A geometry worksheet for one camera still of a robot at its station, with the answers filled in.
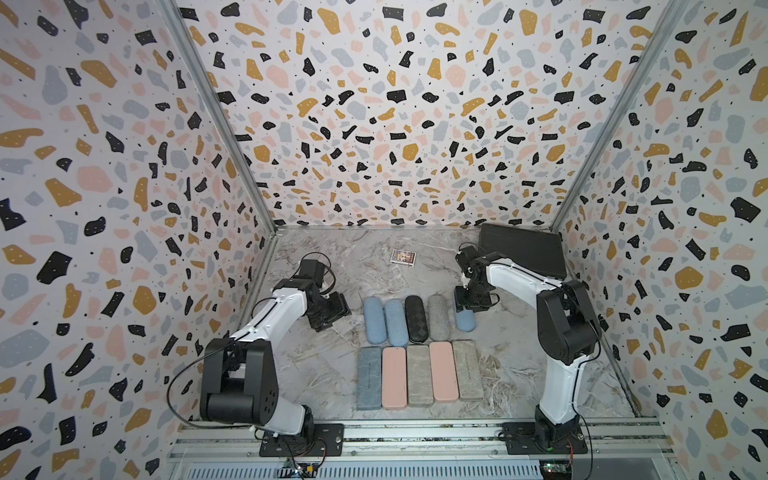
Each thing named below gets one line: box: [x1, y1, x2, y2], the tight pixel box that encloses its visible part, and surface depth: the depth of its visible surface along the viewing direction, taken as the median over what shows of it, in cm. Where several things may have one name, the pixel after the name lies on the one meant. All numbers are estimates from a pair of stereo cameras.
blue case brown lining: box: [455, 310, 476, 332], surface depth 96 cm
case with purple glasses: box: [384, 299, 409, 347], surface depth 94 cm
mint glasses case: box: [406, 345, 434, 406], surface depth 83 cm
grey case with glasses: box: [428, 293, 451, 341], surface depth 95 cm
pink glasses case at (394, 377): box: [382, 347, 407, 408], surface depth 83 cm
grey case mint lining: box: [357, 347, 382, 410], surface depth 83 cm
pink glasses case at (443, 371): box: [429, 342, 459, 401], surface depth 85 cm
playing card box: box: [390, 249, 417, 266], surface depth 112 cm
